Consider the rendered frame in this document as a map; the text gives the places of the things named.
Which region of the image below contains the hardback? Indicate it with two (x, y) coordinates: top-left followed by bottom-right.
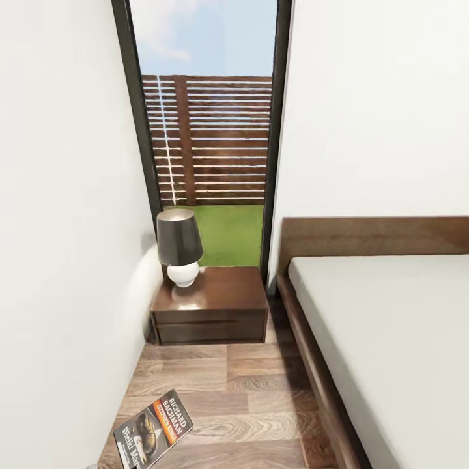
(113, 389), (193, 469)

